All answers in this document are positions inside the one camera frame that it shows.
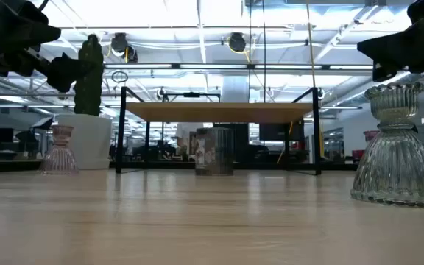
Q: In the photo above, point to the long ceiling light rail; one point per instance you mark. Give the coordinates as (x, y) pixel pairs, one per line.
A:
(212, 66)

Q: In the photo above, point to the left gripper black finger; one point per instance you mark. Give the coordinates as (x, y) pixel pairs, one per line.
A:
(68, 73)
(39, 36)

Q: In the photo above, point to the white plant pot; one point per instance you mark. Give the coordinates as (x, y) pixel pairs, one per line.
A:
(87, 143)

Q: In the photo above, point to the ribbed metal candle tin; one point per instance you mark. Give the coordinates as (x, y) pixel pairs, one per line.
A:
(219, 154)

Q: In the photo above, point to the silver ceiling air duct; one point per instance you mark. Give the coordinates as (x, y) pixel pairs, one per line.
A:
(352, 97)

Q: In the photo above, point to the black background camera rig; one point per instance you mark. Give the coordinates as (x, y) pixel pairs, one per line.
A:
(191, 94)

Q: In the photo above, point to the dark tilted panel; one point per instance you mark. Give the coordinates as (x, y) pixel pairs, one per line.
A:
(42, 123)

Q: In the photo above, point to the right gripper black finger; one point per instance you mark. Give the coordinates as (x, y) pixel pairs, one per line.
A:
(385, 71)
(396, 46)

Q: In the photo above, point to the wooden shelf riser black frame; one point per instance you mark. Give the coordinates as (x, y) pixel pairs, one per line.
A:
(219, 112)

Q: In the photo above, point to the black background cabinet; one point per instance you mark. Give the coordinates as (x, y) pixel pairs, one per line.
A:
(241, 141)

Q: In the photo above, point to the green artificial cactus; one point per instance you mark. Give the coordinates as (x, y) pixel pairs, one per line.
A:
(92, 101)

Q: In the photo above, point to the red box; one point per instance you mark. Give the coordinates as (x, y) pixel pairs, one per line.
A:
(358, 154)

